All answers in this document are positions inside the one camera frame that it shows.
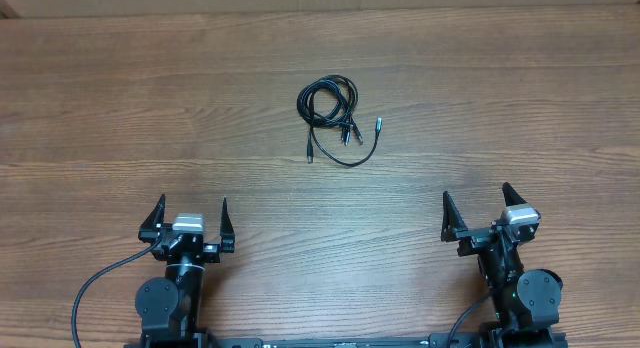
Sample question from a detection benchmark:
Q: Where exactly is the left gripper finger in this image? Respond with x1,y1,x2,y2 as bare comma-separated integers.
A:
220,197,235,253
138,194,166,242

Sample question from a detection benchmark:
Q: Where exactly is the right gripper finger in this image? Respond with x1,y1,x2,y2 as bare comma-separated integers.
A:
502,182,527,207
441,191,468,242

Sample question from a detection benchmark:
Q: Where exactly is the black multi-head charging cable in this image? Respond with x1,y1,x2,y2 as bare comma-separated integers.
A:
296,74,384,168

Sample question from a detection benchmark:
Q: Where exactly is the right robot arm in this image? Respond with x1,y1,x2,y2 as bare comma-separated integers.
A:
441,182,568,348

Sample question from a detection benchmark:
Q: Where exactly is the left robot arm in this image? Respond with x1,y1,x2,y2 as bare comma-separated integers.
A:
135,196,235,347

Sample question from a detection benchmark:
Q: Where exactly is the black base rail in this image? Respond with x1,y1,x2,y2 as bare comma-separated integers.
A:
123,331,569,348

